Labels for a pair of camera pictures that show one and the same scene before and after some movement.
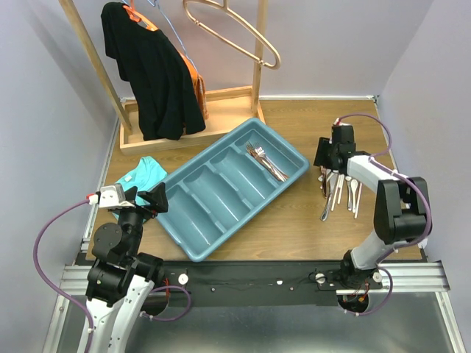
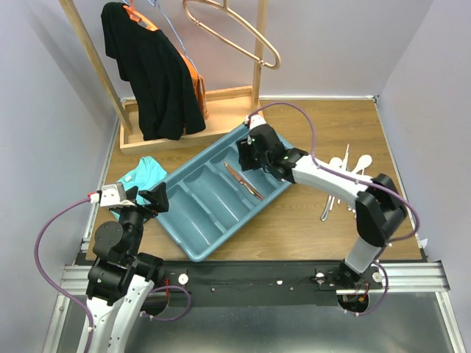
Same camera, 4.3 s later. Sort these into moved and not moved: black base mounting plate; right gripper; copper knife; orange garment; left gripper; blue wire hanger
Moved: right gripper; copper knife
Not moved: blue wire hanger; left gripper; orange garment; black base mounting plate
